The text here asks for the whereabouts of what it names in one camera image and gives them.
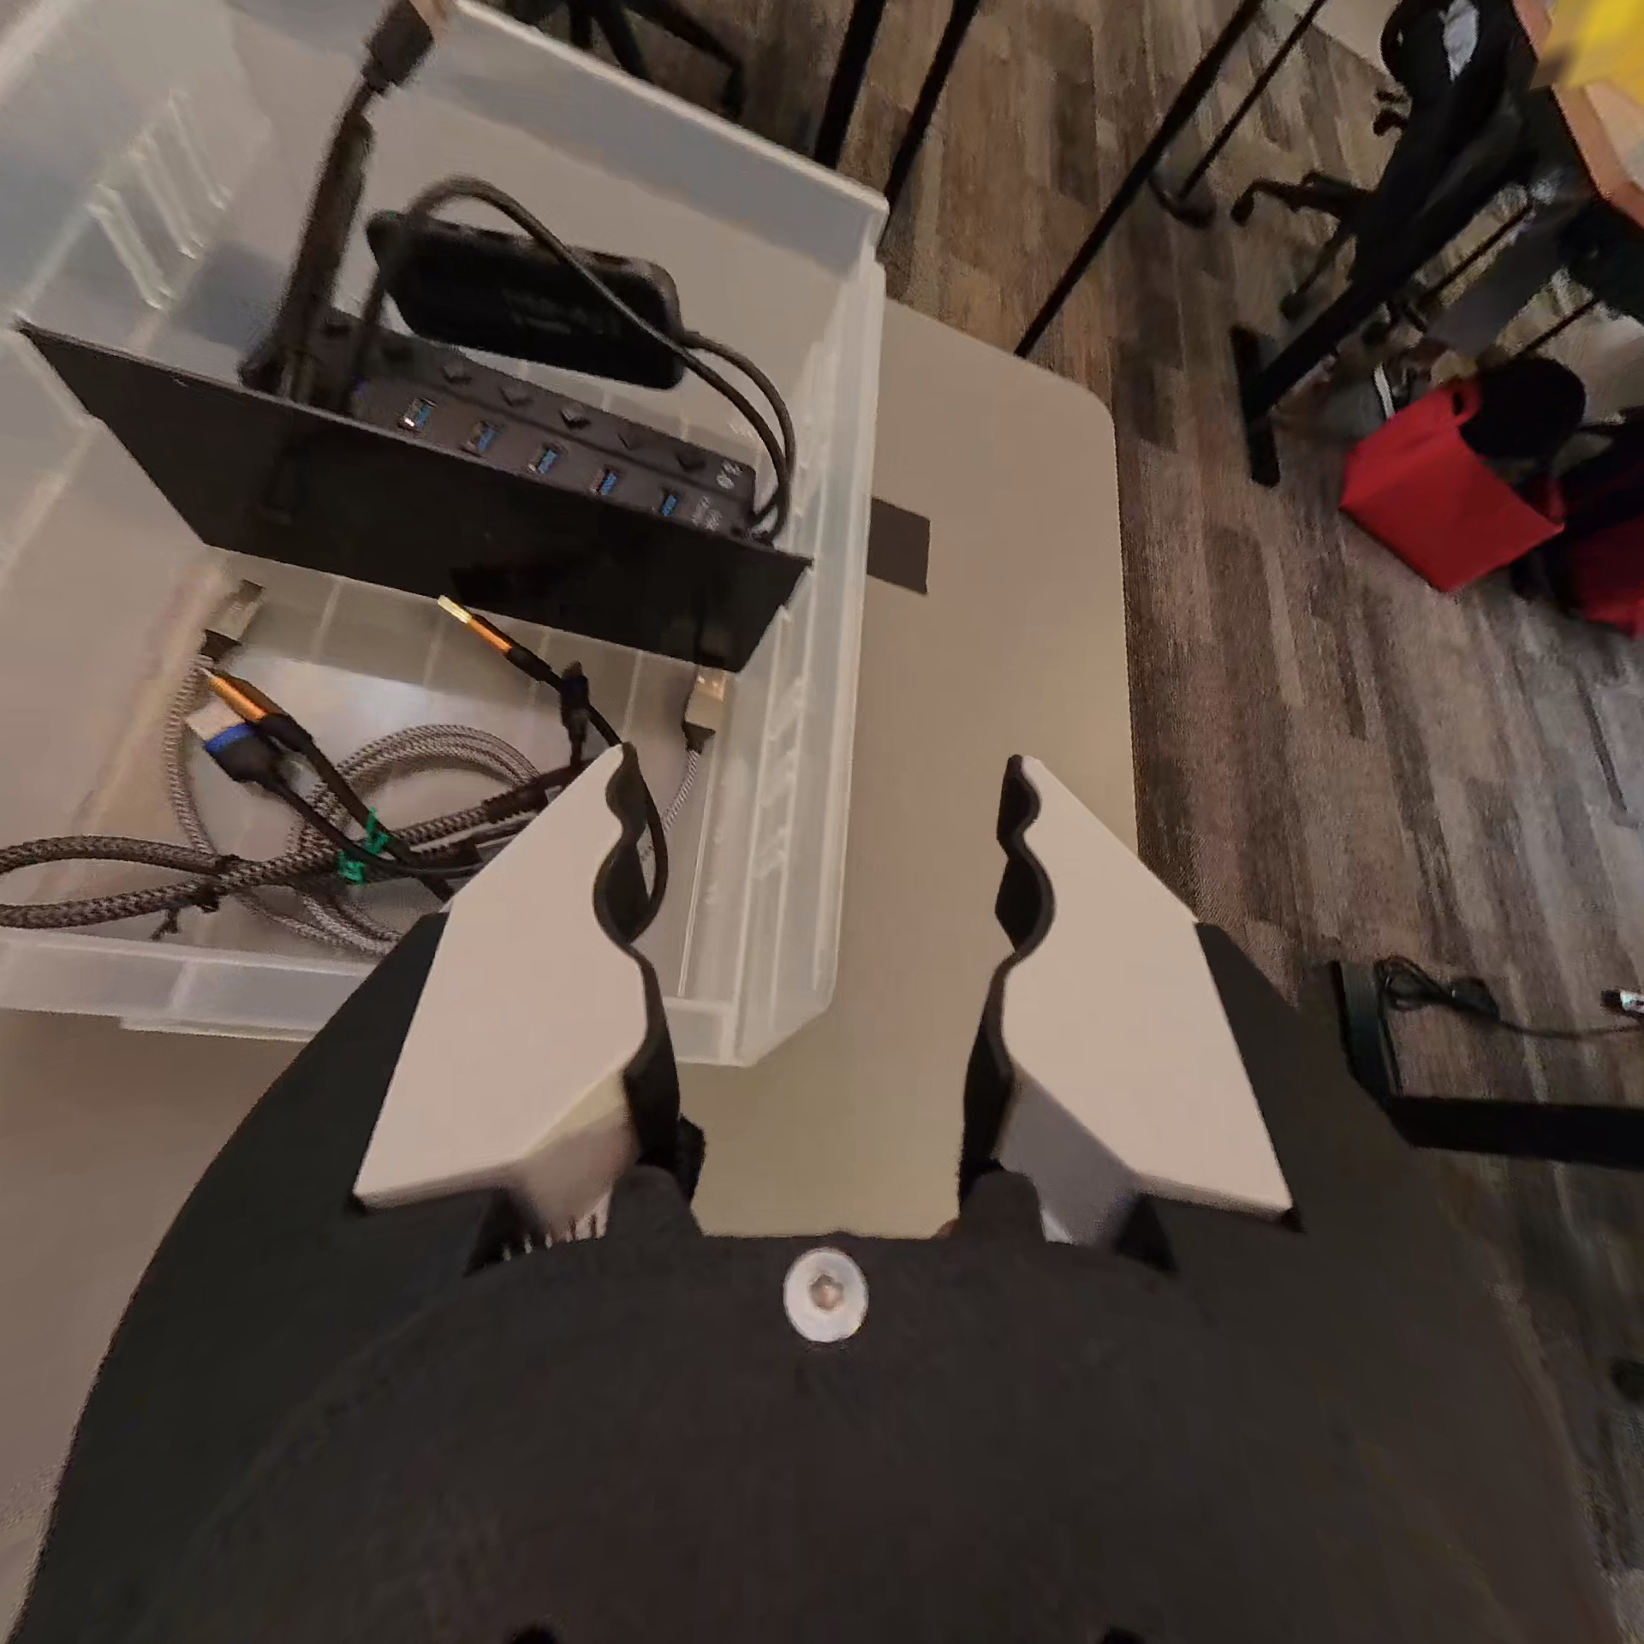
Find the clear plastic bin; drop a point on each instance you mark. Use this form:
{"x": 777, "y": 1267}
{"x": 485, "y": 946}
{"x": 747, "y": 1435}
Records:
{"x": 771, "y": 310}

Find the black bin divider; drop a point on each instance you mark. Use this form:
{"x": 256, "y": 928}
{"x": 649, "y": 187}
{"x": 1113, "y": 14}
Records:
{"x": 385, "y": 502}

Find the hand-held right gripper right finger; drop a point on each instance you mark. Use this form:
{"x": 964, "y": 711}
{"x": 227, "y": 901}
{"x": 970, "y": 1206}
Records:
{"x": 1131, "y": 1054}

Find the slim black usb hub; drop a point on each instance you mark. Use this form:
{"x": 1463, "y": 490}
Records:
{"x": 540, "y": 296}

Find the red plastic bin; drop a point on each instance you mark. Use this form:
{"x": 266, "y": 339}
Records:
{"x": 1438, "y": 490}

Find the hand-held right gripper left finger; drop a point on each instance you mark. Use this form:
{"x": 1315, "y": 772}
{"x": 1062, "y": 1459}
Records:
{"x": 514, "y": 1028}

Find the wooden work table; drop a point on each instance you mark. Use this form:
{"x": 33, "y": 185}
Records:
{"x": 1297, "y": 335}

